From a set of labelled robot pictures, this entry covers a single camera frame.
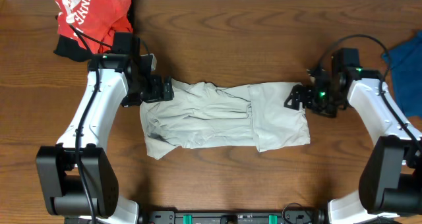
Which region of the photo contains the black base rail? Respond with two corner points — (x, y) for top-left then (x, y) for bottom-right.
(142, 207), (328, 224)

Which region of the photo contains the left black cable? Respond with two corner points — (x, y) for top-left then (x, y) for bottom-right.
(67, 22), (113, 224)

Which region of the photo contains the red printed t-shirt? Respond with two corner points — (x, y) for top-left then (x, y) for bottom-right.
(55, 0), (133, 54)

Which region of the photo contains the beige t-shirt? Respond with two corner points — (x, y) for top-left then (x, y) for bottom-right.
(140, 80), (311, 159)

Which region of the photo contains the blue t-shirt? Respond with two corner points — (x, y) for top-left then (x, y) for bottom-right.
(389, 31), (422, 117)

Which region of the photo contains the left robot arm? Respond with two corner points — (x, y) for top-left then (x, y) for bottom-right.
(36, 53), (173, 223)

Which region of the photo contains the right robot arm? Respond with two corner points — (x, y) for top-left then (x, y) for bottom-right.
(284, 67), (421, 223)

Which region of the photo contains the black folded garment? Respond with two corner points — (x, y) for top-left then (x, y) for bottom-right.
(54, 0), (133, 62)

